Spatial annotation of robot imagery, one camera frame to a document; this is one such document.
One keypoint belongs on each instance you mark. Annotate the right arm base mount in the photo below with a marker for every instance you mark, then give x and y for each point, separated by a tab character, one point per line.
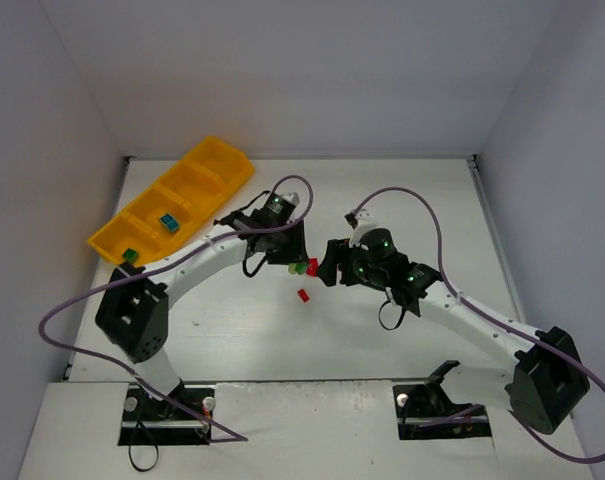
425	412

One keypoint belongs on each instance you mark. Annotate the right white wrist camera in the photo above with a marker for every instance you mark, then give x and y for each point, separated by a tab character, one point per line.
361	222

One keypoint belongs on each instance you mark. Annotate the green lego in bin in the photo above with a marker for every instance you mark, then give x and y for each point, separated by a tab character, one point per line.
130	255

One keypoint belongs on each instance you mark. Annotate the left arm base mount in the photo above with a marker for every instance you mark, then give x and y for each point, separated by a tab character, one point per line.
147	421

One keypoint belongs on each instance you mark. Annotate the small red lego brick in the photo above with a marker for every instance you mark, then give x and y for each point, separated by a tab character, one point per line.
303	295

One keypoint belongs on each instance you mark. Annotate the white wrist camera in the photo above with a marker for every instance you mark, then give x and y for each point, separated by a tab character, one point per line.
361	222
288	201

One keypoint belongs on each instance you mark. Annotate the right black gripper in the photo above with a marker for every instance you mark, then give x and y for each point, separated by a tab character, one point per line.
340	259

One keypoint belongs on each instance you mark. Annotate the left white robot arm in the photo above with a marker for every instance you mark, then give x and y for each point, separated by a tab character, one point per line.
135	317

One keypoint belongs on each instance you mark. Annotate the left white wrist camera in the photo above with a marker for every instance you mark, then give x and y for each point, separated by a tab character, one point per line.
288	201

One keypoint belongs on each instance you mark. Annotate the light blue lego brick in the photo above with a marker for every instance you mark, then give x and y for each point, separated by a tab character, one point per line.
170	223

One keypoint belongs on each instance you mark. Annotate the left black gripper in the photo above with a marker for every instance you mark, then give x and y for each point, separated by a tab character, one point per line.
292	245

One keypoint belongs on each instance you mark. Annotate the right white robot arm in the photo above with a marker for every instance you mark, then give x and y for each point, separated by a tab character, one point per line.
537	377

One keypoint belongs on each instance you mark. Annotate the red arch lego piece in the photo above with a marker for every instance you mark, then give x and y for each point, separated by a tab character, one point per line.
312	267

